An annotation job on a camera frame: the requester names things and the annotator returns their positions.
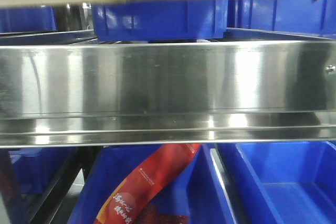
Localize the blue bin upper middle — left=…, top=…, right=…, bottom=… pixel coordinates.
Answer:
left=91, top=0, right=228, bottom=41

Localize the blue bin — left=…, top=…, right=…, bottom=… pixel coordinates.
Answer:
left=91, top=0, right=228, bottom=41
left=68, top=145, right=234, bottom=223
left=1, top=5, right=57, bottom=33
left=228, top=0, right=335, bottom=37
left=9, top=147, right=76, bottom=195
left=218, top=142, right=335, bottom=223

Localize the blue bin lower middle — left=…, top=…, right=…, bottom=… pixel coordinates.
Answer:
left=68, top=145, right=234, bottom=223

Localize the red snack bag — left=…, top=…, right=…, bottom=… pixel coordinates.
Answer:
left=94, top=143, right=201, bottom=223

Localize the blue bin lower right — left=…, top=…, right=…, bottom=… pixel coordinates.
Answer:
left=218, top=142, right=335, bottom=223

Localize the blue bin lower left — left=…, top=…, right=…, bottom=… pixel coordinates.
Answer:
left=9, top=147, right=76, bottom=195

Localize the blue bin upper right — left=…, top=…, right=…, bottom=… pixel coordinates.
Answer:
left=228, top=0, right=335, bottom=37

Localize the blue bin upper left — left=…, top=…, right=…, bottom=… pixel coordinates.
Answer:
left=1, top=5, right=57, bottom=33

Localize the stainless steel shelf rail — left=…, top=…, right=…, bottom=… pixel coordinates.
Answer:
left=1, top=40, right=335, bottom=148

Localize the black shelf frame post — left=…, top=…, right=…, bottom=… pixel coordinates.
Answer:
left=0, top=146, right=102, bottom=224

